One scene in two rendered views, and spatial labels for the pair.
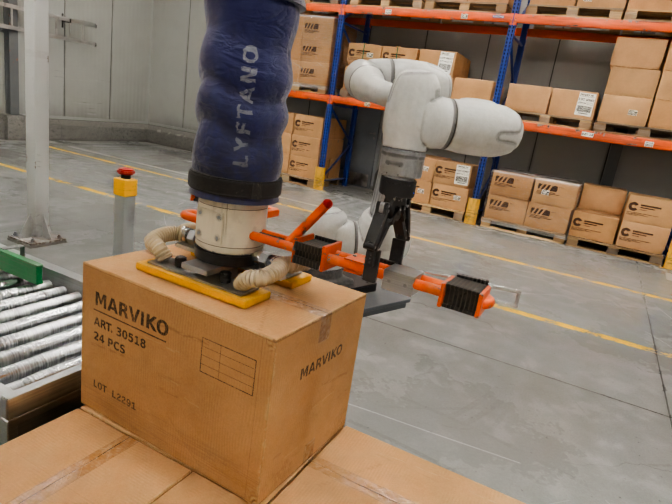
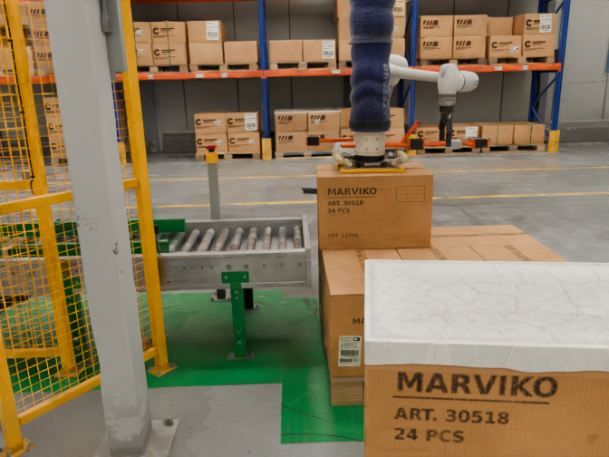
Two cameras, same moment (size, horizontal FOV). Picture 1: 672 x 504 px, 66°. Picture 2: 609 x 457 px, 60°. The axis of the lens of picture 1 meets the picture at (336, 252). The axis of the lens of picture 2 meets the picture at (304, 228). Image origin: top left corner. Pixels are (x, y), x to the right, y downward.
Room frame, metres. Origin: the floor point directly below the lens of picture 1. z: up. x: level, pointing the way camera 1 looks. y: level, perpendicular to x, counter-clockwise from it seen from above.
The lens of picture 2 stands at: (-1.15, 1.91, 1.43)
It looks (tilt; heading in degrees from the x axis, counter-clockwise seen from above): 16 degrees down; 333
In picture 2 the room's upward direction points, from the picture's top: 1 degrees counter-clockwise
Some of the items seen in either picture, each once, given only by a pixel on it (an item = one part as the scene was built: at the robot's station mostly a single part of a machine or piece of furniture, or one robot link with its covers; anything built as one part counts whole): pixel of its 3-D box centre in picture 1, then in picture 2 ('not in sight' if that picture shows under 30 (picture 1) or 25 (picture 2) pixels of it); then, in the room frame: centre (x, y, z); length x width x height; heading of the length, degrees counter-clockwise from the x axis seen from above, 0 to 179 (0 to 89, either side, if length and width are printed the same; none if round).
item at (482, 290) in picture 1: (464, 296); (478, 142); (1.00, -0.27, 1.07); 0.08 x 0.07 x 0.05; 64
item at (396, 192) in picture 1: (395, 198); (446, 113); (1.09, -0.11, 1.23); 0.08 x 0.07 x 0.09; 153
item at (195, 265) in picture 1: (229, 251); (369, 157); (1.27, 0.27, 1.01); 0.34 x 0.25 x 0.06; 64
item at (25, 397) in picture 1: (120, 358); (305, 234); (1.42, 0.60, 0.58); 0.70 x 0.03 x 0.06; 154
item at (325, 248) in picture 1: (316, 251); (414, 143); (1.16, 0.04, 1.07); 0.10 x 0.08 x 0.06; 154
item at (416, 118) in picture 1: (417, 110); (449, 79); (1.09, -0.12, 1.41); 0.13 x 0.11 x 0.16; 101
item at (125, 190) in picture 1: (121, 292); (217, 227); (2.12, 0.90, 0.50); 0.07 x 0.07 x 1.00; 64
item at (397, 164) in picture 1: (401, 163); (447, 100); (1.09, -0.11, 1.31); 0.09 x 0.09 x 0.06
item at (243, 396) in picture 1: (221, 348); (371, 204); (1.26, 0.26, 0.74); 0.60 x 0.40 x 0.40; 62
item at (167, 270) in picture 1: (202, 273); (372, 167); (1.18, 0.31, 0.97); 0.34 x 0.10 x 0.05; 64
